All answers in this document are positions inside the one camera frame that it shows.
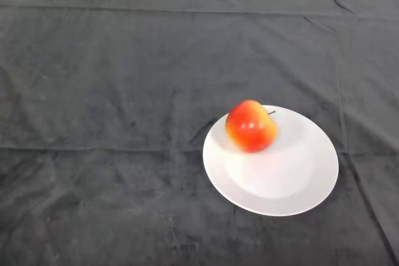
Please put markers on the red yellow apple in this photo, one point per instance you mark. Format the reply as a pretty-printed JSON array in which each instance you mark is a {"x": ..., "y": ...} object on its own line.
[{"x": 251, "y": 129}]

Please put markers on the white round plate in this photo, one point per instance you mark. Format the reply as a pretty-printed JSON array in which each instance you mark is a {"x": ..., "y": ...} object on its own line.
[{"x": 274, "y": 172}]

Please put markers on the black cloth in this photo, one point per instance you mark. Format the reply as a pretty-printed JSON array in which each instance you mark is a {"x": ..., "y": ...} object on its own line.
[{"x": 156, "y": 60}]

